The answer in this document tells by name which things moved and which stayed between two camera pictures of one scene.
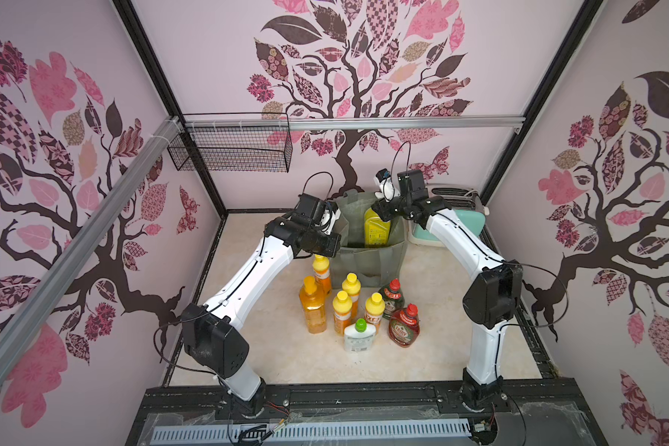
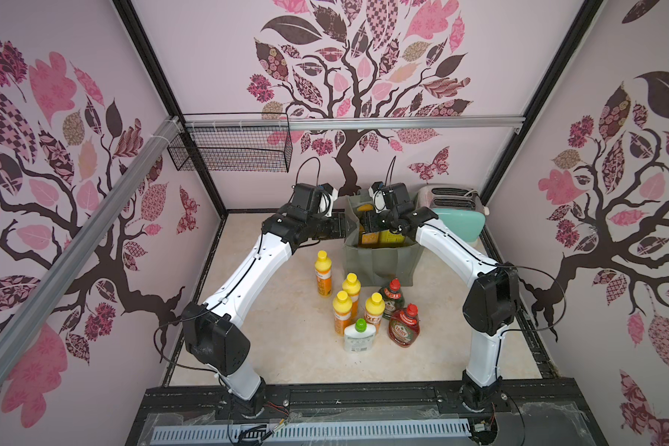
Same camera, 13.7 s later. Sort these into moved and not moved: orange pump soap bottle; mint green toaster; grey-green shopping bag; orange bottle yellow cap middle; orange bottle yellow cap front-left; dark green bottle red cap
Moved: grey-green shopping bag; orange pump soap bottle
Not moved: dark green bottle red cap; orange bottle yellow cap middle; orange bottle yellow cap front-left; mint green toaster
